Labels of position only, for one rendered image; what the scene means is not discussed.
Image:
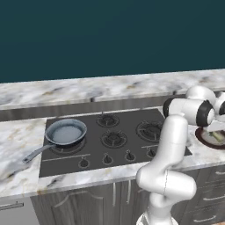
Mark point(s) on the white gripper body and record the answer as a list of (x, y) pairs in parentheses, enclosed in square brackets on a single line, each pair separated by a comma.
[(216, 126)]

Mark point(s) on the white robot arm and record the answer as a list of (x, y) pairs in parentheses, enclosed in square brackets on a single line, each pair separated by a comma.
[(172, 140)]

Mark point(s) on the pale yellow butter stick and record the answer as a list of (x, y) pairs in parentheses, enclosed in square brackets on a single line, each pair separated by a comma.
[(217, 136)]

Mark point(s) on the grey frying pan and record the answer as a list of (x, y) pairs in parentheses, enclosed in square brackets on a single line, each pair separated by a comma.
[(66, 133)]

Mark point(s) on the dark brown plate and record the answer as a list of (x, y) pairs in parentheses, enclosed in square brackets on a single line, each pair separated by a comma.
[(202, 140)]

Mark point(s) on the grey drawer front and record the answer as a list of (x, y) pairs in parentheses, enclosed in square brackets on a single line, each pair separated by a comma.
[(211, 192), (212, 175), (202, 214)]

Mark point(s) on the black hob knob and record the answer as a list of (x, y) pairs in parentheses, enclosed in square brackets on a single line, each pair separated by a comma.
[(129, 155), (107, 159), (151, 152), (84, 162)]

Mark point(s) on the black hob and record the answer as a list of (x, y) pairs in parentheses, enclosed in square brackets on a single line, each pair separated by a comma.
[(123, 164)]

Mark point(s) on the narrow grey cupboard door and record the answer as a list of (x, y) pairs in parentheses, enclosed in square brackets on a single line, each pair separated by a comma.
[(133, 214)]

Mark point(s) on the wide grey cupboard door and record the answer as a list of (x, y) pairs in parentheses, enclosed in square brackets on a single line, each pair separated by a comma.
[(82, 208)]

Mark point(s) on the light grey dishwasher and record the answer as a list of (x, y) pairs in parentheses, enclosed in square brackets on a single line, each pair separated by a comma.
[(17, 216)]

